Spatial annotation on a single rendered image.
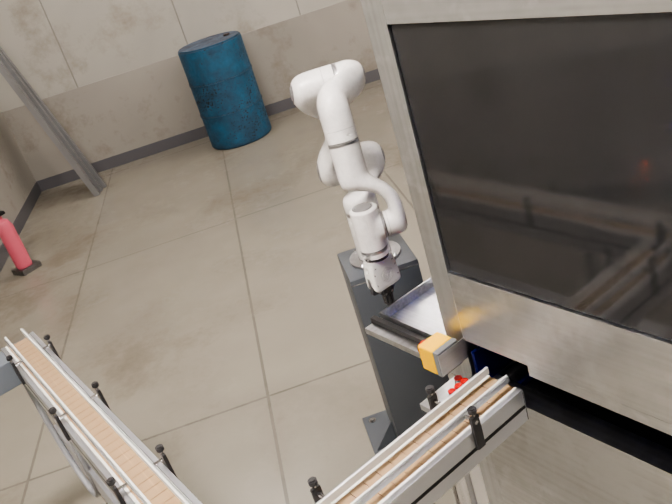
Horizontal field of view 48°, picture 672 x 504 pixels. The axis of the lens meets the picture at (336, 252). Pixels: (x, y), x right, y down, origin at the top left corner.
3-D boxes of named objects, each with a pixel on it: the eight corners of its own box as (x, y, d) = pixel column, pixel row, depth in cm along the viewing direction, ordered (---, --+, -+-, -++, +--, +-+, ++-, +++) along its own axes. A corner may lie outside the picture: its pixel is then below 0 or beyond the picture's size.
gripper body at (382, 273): (370, 263, 219) (380, 295, 224) (396, 247, 224) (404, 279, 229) (354, 258, 225) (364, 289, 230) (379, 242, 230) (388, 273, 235)
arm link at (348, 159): (380, 127, 218) (407, 226, 226) (327, 143, 219) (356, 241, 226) (383, 131, 209) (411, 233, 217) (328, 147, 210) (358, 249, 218)
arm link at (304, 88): (369, 183, 259) (324, 197, 259) (361, 157, 265) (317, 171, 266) (343, 80, 217) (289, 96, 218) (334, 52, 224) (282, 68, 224)
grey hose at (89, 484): (118, 511, 270) (57, 402, 248) (107, 519, 268) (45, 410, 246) (84, 468, 298) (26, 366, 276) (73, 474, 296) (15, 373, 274)
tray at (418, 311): (525, 308, 215) (523, 298, 213) (462, 357, 203) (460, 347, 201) (441, 280, 241) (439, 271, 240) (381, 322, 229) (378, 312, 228)
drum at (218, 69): (269, 119, 806) (237, 25, 762) (276, 135, 748) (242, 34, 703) (210, 139, 803) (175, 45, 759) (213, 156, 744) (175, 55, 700)
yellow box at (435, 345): (463, 362, 188) (457, 339, 185) (443, 378, 184) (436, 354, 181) (441, 353, 194) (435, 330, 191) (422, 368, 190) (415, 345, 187)
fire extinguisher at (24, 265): (16, 268, 619) (-15, 212, 596) (44, 259, 620) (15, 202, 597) (10, 280, 598) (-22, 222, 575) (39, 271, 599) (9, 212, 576)
